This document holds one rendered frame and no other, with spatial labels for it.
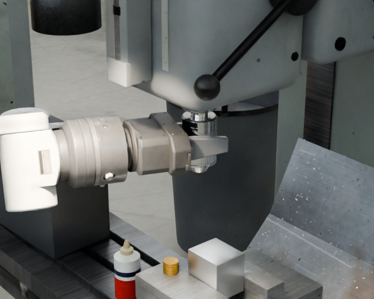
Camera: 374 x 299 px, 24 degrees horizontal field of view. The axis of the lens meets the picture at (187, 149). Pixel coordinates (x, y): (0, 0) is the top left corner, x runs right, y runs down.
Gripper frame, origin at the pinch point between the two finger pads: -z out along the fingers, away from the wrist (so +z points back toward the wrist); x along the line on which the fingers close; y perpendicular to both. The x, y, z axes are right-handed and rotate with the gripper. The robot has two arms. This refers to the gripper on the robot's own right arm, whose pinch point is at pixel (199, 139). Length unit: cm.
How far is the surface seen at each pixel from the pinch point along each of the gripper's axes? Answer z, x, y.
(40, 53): -53, 466, 123
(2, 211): 22, 41, 27
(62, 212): 14.0, 27.3, 22.0
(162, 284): 6.2, -3.8, 19.2
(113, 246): 5.3, 27.9, 30.2
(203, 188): -63, 168, 92
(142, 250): 1.0, 25.1, 30.2
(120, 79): 12.0, -5.3, -11.2
